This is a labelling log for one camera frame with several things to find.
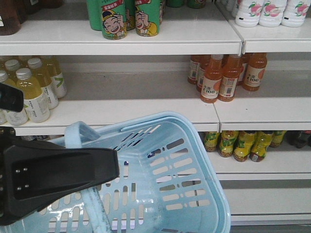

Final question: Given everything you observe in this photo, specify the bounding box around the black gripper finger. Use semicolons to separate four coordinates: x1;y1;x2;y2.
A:
2;140;120;226

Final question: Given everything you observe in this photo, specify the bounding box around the light blue plastic basket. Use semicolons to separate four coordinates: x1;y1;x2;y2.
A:
0;112;231;233

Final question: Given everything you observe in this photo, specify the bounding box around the pale yellow drink bottle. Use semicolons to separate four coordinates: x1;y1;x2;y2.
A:
16;68;50;123
0;70;28;126

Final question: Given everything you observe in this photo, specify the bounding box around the green cartoon drink can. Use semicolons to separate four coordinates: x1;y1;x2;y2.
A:
135;0;160;37
99;0;127;40

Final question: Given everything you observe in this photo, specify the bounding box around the yellow lemon tea bottle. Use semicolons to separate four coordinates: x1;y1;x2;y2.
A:
233;131;257;162
204;131;220;152
218;131;239;157
250;131;274;162

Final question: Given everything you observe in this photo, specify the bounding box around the orange juice bottle front left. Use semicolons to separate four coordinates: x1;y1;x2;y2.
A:
200;54;224;103

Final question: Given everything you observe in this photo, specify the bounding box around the orange juice bottle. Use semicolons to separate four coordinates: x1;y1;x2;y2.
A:
218;54;242;102
200;54;224;103
242;52;267;91

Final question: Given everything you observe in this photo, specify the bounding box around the orange juice bottle front right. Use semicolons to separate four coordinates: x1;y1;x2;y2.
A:
218;54;242;102

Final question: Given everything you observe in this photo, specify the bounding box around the white metal shelf unit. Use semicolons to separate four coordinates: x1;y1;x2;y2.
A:
0;0;311;232

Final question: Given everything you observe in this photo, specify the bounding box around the orange juice bottle rightmost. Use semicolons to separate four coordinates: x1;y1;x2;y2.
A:
242;52;267;91

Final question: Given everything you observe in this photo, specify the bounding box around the cola bottle red label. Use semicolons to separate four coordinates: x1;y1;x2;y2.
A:
289;130;311;149

